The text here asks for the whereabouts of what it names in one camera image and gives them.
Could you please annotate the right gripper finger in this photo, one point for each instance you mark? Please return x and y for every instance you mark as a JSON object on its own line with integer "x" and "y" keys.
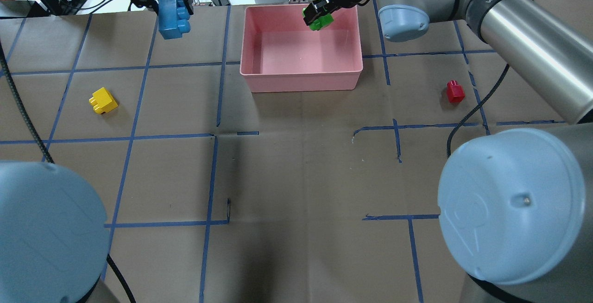
{"x": 310, "y": 13}
{"x": 325, "y": 10}

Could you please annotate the green toy block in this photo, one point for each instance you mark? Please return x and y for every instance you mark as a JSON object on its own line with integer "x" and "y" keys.
{"x": 321, "y": 22}

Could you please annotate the blue toy block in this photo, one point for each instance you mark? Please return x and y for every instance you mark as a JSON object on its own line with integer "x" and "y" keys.
{"x": 173, "y": 19}

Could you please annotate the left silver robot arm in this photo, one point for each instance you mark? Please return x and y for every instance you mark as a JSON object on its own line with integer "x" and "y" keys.
{"x": 81, "y": 79}

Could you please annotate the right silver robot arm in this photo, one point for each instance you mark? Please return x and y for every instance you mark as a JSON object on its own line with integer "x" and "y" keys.
{"x": 516, "y": 206}

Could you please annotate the pink plastic box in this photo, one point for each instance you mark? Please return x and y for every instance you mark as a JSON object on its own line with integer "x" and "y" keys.
{"x": 280, "y": 53}

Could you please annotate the yellow toy block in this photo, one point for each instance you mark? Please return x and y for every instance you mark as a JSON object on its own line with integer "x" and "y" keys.
{"x": 102, "y": 101}

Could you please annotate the red toy block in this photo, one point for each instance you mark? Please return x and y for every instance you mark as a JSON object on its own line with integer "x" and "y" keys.
{"x": 455, "y": 92}

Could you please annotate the brown paper table mat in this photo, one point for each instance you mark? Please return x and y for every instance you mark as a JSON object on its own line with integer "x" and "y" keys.
{"x": 320, "y": 197}

